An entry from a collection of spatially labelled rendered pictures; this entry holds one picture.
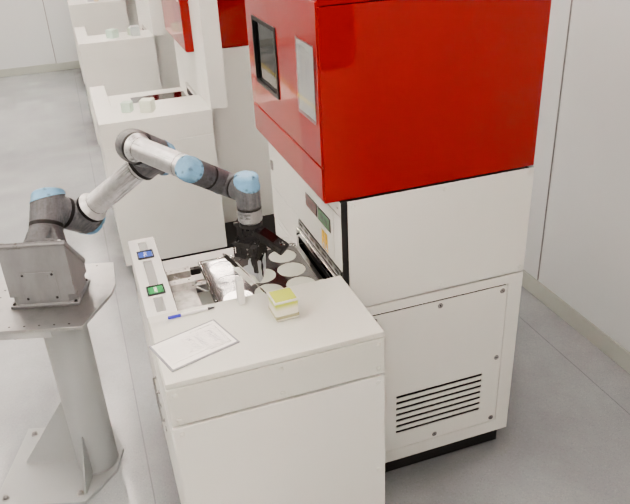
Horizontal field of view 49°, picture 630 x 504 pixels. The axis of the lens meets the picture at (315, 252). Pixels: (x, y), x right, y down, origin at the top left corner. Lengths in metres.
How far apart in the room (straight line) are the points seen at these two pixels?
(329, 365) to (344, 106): 0.74
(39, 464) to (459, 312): 1.83
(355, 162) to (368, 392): 0.68
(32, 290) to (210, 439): 0.92
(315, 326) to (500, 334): 0.93
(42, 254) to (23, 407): 1.22
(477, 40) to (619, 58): 1.21
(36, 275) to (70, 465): 0.94
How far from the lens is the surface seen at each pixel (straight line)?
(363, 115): 2.08
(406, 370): 2.60
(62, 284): 2.57
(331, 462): 2.22
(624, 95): 3.30
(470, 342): 2.67
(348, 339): 1.96
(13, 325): 2.57
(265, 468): 2.15
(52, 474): 3.16
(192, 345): 1.99
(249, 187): 2.06
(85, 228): 2.70
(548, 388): 3.42
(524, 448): 3.10
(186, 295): 2.40
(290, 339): 1.97
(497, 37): 2.24
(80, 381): 2.81
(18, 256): 2.56
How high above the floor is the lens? 2.10
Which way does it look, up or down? 28 degrees down
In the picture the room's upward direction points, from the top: 3 degrees counter-clockwise
